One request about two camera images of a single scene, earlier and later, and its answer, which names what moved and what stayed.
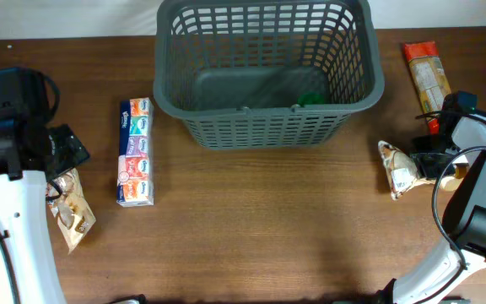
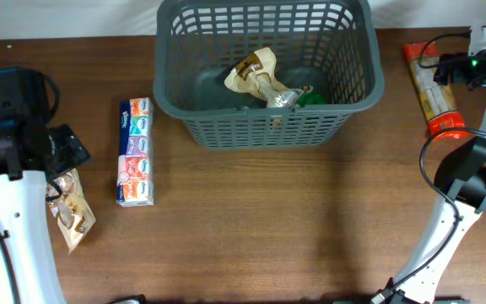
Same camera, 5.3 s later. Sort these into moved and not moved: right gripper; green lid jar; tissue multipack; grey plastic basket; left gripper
Moved: right gripper
Not moved: left gripper; green lid jar; tissue multipack; grey plastic basket
